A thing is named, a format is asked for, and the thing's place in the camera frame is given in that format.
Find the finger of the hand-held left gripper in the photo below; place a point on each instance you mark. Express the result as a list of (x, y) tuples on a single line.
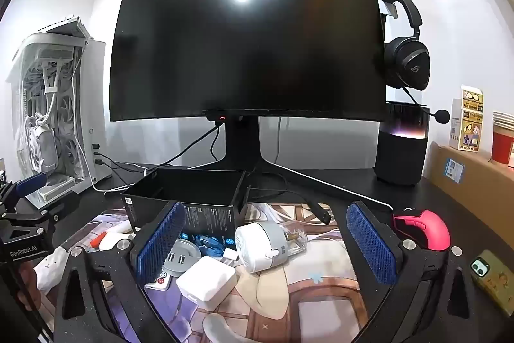
[(48, 211), (30, 184)]

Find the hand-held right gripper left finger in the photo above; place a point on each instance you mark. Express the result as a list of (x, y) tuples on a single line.
[(160, 242)]

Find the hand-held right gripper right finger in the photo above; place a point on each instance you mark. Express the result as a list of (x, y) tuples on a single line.
[(371, 246)]

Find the grey tape roll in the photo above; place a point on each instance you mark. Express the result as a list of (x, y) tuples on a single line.
[(181, 259)]

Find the white glue stick orange cap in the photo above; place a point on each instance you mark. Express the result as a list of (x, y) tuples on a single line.
[(114, 240)]

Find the blue earplug packet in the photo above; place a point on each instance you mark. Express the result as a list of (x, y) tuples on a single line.
[(209, 242)]

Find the black cardboard storage box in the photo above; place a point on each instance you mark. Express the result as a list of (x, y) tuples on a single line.
[(209, 214)]

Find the white power adapter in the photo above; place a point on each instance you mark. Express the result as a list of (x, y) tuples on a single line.
[(204, 280)]

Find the white and grey round device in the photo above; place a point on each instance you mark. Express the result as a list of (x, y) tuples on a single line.
[(257, 246)]

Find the white remote with coloured buttons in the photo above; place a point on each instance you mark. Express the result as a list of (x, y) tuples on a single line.
[(162, 281)]

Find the pink computer mouse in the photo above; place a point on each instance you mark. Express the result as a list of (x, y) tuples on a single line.
[(425, 226)]

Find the printed desk mat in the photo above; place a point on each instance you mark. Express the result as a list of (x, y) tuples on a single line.
[(301, 286)]

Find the white computer case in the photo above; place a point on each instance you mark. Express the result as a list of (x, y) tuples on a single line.
[(60, 106)]

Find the black cylindrical speaker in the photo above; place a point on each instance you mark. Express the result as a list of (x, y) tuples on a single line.
[(401, 154)]

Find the brown cardboard box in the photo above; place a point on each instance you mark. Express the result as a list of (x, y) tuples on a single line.
[(474, 182)]

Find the phone with green case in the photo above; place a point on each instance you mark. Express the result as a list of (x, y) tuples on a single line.
[(492, 278)]

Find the black monitor stand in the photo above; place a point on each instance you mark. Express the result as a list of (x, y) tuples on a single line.
[(243, 142)]

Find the small white printed box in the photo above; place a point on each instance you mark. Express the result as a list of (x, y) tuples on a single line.
[(466, 126)]

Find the stack of red paper cups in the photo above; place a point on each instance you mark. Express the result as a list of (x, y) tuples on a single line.
[(502, 142)]

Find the black headset with microphone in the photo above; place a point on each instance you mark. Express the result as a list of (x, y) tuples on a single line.
[(407, 61)]

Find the black curved computer monitor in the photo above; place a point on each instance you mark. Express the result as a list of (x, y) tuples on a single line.
[(241, 45)]

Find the white headset hanger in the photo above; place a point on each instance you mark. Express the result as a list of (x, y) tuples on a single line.
[(388, 10)]

